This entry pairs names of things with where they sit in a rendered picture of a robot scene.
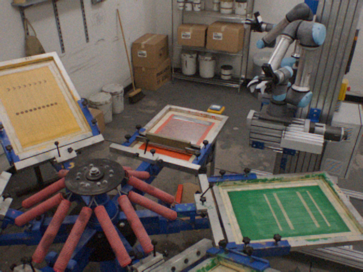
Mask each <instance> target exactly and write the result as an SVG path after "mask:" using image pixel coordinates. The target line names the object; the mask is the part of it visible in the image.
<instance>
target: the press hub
mask: <svg viewBox="0 0 363 272"><path fill-rule="evenodd" d="M124 177H125V170H124V168H123V167H122V166H121V165H120V164H119V163H118V162H117V161H114V160H111V159H90V160H86V161H83V162H80V163H79V164H77V165H76V166H73V167H72V168H71V169H70V170H69V171H68V173H67V175H66V176H65V178H64V183H65V186H66V187H67V189H68V190H69V191H70V192H72V193H75V194H77V195H82V196H89V203H88V206H89V204H90V202H91V201H92V196H95V200H96V202H97V205H98V206H104V208H105V210H106V212H107V213H108V215H109V217H110V219H111V222H112V224H113V225H115V226H116V227H117V228H118V230H119V231H120V233H121V234H122V235H123V236H124V238H125V239H126V240H127V242H128V243H129V245H130V246H131V247H133V246H134V244H135V243H136V241H137V237H136V235H135V233H132V232H133V229H132V228H131V226H130V224H129V222H128V220H124V221H119V217H120V212H123V210H122V208H121V207H120V205H119V206H117V205H116V203H114V202H113V201H112V199H113V198H114V197H115V195H113V194H107V193H108V192H110V191H112V190H114V189H115V188H116V187H118V186H119V185H120V184H121V183H122V181H123V179H124ZM88 206H87V205H86V203H85V202H84V201H83V202H81V203H79V204H78V205H77V206H76V207H75V208H74V209H73V210H72V211H71V212H70V214H69V216H74V215H80V212H81V210H82V209H83V207H88ZM96 207H97V206H96V204H95V202H94V200H93V202H92V205H91V206H90V208H91V209H92V210H93V212H92V215H91V217H90V218H89V220H88V222H87V224H86V227H85V229H84V230H86V228H87V227H89V228H92V229H93V230H96V233H95V234H94V235H93V237H92V238H91V239H90V240H89V241H88V242H87V244H86V245H85V247H88V248H96V249H95V251H94V252H93V253H92V255H91V256H90V257H89V258H88V260H89V261H92V262H99V264H100V269H101V272H117V269H116V262H115V258H116V256H115V255H114V254H113V252H112V250H111V249H110V247H109V246H111V245H110V242H109V240H108V238H107V237H106V235H105V233H104V231H103V228H102V226H101V224H100V222H99V221H98V219H97V217H96V215H95V212H94V209H95V208H96ZM73 227H74V225H66V231H67V233H68V235H70V233H71V231H72V228H73Z"/></svg>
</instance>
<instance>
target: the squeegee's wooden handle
mask: <svg viewBox="0 0 363 272"><path fill-rule="evenodd" d="M145 137H146V138H150V142H155V143H158V144H163V145H168V146H173V147H175V148H180V149H185V147H186V148H191V142H190V141H186V140H182V139H178V138H174V137H168V136H165V135H160V134H155V133H150V132H146V133H145ZM185 151H186V149H185Z"/></svg>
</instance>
